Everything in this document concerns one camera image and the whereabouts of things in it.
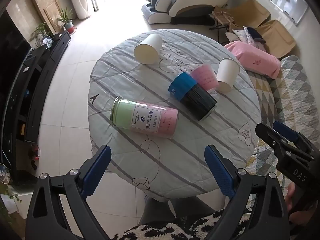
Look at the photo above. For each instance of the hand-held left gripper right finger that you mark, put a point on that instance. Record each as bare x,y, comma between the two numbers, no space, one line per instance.
220,170

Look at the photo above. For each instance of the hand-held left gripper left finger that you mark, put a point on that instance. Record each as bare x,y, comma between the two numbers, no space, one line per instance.
97,170

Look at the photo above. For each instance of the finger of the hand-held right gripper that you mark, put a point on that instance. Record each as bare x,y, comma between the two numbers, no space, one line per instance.
268,136
285,131

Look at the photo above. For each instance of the green and pink labelled jar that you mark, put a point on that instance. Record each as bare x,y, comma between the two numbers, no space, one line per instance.
146,118

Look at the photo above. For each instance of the white paper cup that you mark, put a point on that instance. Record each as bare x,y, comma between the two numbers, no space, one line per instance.
227,73
147,48

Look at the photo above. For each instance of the blue and black cup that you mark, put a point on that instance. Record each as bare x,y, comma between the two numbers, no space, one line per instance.
191,93

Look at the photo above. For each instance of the pink translucent cup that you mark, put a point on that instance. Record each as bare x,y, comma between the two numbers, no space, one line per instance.
205,76

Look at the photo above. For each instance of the person's right hand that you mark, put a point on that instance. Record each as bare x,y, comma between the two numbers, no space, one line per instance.
290,197

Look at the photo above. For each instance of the triangle patterned quilt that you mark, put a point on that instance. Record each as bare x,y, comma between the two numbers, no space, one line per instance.
292,90

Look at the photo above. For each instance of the black and white fuzzy garment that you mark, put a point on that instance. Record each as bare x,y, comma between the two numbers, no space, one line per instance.
175,230

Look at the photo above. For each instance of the pink folded blanket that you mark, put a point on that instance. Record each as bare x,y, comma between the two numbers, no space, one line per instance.
252,57

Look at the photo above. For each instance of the beige chair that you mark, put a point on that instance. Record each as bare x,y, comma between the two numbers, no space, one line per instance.
278,38
250,12

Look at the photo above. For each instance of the green trailing plant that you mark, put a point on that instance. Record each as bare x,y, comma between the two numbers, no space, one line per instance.
7,205

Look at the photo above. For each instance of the black tv cabinet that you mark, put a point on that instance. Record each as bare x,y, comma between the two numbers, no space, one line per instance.
37,92

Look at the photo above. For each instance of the striped printed tablecloth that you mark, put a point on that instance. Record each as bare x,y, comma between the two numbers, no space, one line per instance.
140,80

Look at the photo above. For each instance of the dark blue cloth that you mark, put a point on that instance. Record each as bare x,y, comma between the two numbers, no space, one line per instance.
256,35

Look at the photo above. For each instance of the printed white pillow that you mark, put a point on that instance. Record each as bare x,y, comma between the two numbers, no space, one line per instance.
240,33

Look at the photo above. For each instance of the wooden folding stool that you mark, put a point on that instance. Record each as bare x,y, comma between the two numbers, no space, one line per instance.
222,17

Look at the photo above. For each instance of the glass ball ornament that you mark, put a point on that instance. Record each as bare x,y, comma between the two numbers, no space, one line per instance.
47,41

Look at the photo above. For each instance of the leafy potted plant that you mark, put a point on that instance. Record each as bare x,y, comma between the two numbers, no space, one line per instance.
40,31

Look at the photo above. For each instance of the potted plant in red pot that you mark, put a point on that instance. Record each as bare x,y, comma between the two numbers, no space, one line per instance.
66,21

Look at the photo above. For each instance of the white massage chair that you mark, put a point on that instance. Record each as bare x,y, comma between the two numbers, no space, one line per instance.
190,2

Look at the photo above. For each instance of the carved wooden panel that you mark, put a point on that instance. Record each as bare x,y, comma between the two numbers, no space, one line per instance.
46,2

